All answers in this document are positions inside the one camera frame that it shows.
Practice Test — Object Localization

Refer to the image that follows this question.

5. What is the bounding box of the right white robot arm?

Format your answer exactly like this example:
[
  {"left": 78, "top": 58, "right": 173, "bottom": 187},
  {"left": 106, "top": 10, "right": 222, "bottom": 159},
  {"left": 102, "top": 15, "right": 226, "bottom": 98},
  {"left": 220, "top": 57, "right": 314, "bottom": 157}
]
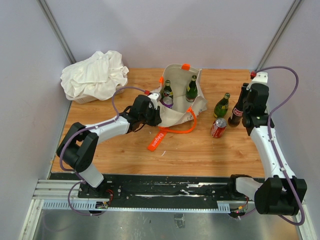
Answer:
[{"left": 226, "top": 83, "right": 307, "bottom": 216}]

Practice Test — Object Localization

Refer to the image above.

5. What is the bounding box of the beige canvas tote bag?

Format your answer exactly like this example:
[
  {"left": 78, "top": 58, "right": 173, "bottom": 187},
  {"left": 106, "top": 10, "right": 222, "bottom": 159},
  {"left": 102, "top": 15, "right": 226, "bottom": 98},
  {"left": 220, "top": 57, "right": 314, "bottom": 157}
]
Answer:
[{"left": 146, "top": 63, "right": 208, "bottom": 152}]

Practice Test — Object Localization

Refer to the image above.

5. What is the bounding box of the aluminium rail frame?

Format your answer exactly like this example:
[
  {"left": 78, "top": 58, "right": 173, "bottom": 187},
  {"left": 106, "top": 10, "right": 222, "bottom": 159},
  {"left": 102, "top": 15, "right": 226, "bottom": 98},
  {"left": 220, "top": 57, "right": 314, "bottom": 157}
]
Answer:
[{"left": 32, "top": 175, "right": 252, "bottom": 214}]

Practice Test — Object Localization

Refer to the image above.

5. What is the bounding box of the green bottle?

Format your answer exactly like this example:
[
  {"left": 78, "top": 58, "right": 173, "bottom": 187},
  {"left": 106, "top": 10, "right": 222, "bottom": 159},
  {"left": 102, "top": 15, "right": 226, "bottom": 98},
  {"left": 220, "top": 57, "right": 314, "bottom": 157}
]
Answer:
[
  {"left": 185, "top": 75, "right": 198, "bottom": 103},
  {"left": 213, "top": 93, "right": 231, "bottom": 118},
  {"left": 161, "top": 80, "right": 174, "bottom": 99}
]

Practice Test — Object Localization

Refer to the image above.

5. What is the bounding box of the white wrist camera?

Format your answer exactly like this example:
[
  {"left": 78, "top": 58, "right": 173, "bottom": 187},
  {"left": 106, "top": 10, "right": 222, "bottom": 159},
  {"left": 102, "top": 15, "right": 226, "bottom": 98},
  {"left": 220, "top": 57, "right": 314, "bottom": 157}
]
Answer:
[
  {"left": 147, "top": 92, "right": 161, "bottom": 109},
  {"left": 246, "top": 71, "right": 268, "bottom": 91}
]

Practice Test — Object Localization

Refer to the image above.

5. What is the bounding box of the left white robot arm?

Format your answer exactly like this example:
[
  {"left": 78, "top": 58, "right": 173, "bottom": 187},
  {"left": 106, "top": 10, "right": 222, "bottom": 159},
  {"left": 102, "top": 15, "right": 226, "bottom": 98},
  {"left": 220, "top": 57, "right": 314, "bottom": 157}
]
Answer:
[{"left": 56, "top": 92, "right": 162, "bottom": 198}]

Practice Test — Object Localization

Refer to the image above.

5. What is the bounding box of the green bottle front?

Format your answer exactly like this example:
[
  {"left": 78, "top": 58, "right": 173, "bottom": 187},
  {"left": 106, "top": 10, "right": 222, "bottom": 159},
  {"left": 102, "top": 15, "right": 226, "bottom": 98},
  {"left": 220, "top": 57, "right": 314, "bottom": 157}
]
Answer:
[{"left": 213, "top": 93, "right": 231, "bottom": 118}]

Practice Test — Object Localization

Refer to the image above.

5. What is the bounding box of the red cola can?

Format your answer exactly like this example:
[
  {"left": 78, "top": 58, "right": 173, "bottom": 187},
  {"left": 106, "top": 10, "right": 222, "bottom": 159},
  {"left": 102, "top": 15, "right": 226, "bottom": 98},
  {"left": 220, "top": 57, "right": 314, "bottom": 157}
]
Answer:
[{"left": 210, "top": 118, "right": 227, "bottom": 138}]

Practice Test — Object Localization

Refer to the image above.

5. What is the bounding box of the dark cola glass bottle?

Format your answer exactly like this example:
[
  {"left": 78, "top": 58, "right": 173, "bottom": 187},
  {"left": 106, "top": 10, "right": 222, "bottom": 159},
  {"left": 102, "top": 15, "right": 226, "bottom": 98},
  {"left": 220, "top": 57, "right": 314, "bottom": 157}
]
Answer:
[{"left": 228, "top": 83, "right": 248, "bottom": 127}]

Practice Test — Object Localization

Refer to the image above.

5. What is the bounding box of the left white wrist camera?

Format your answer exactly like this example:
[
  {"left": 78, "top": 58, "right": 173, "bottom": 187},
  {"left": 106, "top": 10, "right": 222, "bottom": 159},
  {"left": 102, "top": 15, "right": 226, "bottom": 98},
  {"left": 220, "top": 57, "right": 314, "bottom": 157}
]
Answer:
[{"left": 147, "top": 92, "right": 161, "bottom": 109}]

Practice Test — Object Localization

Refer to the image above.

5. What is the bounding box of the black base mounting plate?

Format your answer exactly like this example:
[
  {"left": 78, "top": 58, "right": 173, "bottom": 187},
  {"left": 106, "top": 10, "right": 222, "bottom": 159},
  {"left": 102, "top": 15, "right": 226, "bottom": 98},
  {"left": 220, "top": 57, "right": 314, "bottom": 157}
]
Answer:
[{"left": 77, "top": 174, "right": 247, "bottom": 211}]

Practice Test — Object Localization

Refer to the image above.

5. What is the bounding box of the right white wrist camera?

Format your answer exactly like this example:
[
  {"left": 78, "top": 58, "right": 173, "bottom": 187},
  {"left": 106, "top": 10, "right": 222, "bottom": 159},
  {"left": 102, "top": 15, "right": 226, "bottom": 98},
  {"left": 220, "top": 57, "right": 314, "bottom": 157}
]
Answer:
[{"left": 246, "top": 71, "right": 268, "bottom": 91}]

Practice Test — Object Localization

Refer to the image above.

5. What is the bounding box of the purple soda can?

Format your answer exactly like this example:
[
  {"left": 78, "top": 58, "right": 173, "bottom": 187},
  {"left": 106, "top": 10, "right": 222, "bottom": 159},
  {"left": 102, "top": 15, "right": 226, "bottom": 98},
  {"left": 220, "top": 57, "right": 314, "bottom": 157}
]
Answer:
[{"left": 162, "top": 96, "right": 174, "bottom": 109}]

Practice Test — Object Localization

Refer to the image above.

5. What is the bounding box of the crumpled white cloth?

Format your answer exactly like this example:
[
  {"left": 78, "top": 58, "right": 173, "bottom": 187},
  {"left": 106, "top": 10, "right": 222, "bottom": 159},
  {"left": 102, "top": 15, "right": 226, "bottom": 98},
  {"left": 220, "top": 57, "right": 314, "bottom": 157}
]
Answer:
[{"left": 60, "top": 50, "right": 129, "bottom": 101}]

